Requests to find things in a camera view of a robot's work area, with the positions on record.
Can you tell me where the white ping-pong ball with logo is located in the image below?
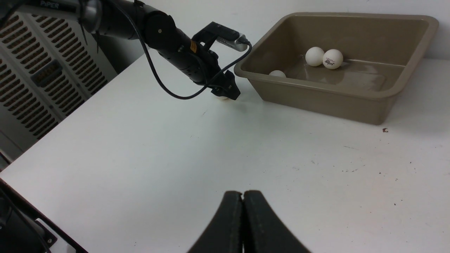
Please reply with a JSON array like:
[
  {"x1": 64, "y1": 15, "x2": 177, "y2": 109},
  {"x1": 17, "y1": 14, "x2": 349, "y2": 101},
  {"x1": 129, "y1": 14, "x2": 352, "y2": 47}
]
[{"x1": 322, "y1": 48, "x2": 343, "y2": 70}]

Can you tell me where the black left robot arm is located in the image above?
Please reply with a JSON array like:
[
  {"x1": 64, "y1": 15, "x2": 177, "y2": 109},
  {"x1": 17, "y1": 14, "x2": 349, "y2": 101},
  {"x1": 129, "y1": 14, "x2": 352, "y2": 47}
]
[{"x1": 1, "y1": 0, "x2": 252, "y2": 100}]

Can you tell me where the black robot base bottom left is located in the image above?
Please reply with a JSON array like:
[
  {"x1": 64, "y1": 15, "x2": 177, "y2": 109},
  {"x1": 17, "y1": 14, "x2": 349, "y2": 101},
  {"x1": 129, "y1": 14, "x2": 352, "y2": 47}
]
[{"x1": 0, "y1": 180, "x2": 87, "y2": 253}]

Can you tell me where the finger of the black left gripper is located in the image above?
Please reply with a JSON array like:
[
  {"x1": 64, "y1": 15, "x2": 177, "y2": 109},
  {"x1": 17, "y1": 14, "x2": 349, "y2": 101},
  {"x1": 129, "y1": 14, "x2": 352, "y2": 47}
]
[{"x1": 211, "y1": 70, "x2": 241, "y2": 100}]

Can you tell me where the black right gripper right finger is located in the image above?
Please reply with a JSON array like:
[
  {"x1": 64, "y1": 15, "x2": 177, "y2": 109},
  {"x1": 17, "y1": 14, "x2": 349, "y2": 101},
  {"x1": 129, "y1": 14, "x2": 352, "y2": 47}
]
[{"x1": 243, "y1": 190, "x2": 310, "y2": 253}]

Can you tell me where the white ping-pong ball lone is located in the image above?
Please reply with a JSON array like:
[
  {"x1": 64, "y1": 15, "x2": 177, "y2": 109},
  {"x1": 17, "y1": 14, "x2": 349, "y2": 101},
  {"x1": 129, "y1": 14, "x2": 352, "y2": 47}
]
[{"x1": 305, "y1": 47, "x2": 324, "y2": 67}]

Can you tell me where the black left camera cable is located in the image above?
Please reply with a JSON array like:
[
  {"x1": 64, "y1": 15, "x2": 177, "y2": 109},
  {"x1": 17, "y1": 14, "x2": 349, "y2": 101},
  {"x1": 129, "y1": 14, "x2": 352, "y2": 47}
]
[{"x1": 116, "y1": 0, "x2": 253, "y2": 100}]

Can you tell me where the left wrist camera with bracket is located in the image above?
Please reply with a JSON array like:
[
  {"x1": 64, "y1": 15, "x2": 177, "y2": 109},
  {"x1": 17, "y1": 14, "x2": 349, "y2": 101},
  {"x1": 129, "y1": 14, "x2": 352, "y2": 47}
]
[{"x1": 192, "y1": 21, "x2": 249, "y2": 52}]

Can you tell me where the tan plastic storage bin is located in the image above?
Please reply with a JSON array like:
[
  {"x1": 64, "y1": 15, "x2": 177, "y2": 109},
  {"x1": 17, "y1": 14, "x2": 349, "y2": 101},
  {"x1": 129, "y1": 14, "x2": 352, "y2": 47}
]
[{"x1": 234, "y1": 12, "x2": 439, "y2": 125}]

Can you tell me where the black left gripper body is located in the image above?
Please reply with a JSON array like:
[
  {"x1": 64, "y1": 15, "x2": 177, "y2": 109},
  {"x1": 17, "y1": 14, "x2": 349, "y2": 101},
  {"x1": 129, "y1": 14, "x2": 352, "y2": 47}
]
[{"x1": 156, "y1": 30, "x2": 220, "y2": 87}]

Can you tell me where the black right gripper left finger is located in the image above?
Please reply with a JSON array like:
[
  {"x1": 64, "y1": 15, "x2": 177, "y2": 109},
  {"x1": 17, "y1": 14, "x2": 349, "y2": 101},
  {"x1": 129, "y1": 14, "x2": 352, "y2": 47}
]
[{"x1": 189, "y1": 191, "x2": 243, "y2": 253}]

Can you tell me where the grey vented cabinet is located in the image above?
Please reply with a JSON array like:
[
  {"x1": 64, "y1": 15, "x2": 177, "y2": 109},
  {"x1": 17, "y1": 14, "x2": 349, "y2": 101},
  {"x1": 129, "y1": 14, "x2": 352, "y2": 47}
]
[{"x1": 0, "y1": 12, "x2": 117, "y2": 169}]

